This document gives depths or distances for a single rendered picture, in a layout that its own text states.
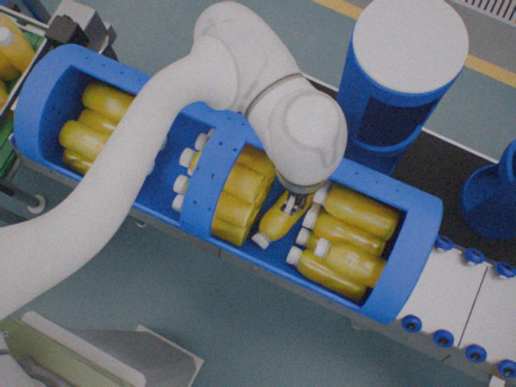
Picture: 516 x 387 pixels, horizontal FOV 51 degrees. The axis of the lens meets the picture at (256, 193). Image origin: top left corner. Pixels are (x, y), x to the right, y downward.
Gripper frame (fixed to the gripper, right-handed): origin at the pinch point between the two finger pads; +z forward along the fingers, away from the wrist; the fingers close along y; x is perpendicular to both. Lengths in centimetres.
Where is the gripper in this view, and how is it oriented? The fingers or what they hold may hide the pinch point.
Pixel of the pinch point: (299, 199)
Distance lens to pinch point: 106.2
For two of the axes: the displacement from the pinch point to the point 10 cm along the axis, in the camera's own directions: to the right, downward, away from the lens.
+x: -9.0, -4.1, 1.5
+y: 4.3, -8.8, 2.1
